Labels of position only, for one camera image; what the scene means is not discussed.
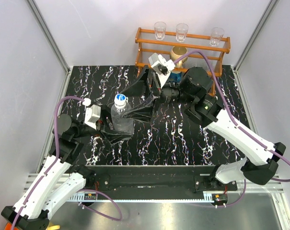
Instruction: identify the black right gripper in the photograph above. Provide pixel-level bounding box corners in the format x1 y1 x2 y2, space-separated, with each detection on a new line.
119 65 195 123

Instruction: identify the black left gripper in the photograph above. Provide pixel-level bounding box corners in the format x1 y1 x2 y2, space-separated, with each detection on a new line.
72 104 134 143

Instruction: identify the clear plastic bottle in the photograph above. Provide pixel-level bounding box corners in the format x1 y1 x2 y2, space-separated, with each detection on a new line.
111 99 134 133

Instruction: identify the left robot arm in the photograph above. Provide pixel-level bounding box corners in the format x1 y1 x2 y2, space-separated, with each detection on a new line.
1 105 133 230

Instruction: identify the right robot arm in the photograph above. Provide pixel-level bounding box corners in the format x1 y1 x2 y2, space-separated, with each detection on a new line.
122 66 286 190

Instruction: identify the blue ceramic mug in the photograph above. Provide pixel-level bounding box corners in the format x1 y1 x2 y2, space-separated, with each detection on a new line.
168 71 182 83

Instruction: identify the orange wooden shelf rack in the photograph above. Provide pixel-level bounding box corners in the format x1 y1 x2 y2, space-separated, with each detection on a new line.
134 27 231 96

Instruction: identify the beige ceramic mug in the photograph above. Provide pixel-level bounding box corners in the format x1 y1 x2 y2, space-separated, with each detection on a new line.
170 46 188 68

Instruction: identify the clear drinking glass left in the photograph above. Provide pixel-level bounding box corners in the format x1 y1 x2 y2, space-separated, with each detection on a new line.
154 22 167 41

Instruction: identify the clear drinking glass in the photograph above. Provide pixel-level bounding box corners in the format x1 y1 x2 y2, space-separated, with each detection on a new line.
154 22 167 41
175 23 189 43
209 27 224 46

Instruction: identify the clear drinking glass middle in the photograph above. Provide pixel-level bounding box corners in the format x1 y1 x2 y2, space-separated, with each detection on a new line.
175 23 189 43

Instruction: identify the clear drinking glass right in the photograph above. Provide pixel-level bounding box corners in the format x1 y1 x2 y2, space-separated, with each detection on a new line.
209 27 224 46

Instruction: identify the cream yellow mug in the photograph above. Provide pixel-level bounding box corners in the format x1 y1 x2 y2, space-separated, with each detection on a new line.
47 225 60 230

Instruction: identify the orange mug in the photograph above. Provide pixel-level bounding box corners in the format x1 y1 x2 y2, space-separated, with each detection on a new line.
4 222 12 230

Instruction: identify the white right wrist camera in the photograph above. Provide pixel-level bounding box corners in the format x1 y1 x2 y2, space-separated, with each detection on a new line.
149 53 175 88

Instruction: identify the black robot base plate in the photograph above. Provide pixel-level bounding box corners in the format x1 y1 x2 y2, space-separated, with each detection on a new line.
63 164 239 201

